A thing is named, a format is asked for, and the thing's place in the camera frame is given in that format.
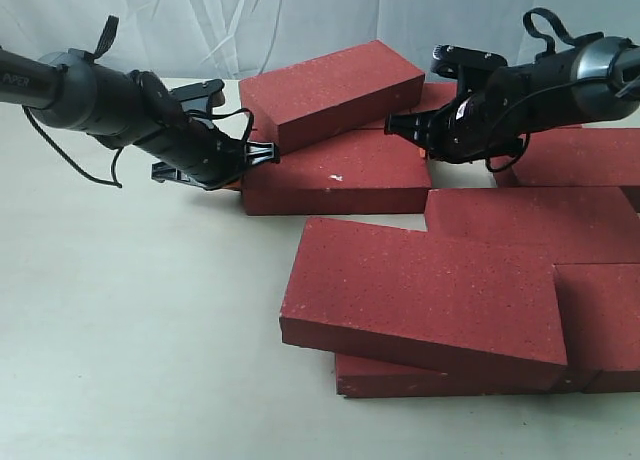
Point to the wrinkled blue backdrop cloth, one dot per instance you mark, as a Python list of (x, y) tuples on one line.
[(234, 39)]

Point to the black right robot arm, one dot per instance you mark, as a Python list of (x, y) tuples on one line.
[(595, 82)]

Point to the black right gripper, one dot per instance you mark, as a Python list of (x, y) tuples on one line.
[(461, 131)]

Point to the red brick with white chip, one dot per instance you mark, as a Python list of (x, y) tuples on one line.
[(360, 172)]

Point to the front left base brick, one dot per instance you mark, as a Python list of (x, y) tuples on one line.
[(360, 378)]

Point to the front right base brick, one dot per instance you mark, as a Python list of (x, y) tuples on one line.
[(599, 308)]

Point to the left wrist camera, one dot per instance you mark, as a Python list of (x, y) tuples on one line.
[(202, 95)]

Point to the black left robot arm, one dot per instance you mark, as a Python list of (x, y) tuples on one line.
[(69, 90)]

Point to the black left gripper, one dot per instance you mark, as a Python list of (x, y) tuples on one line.
[(206, 155)]

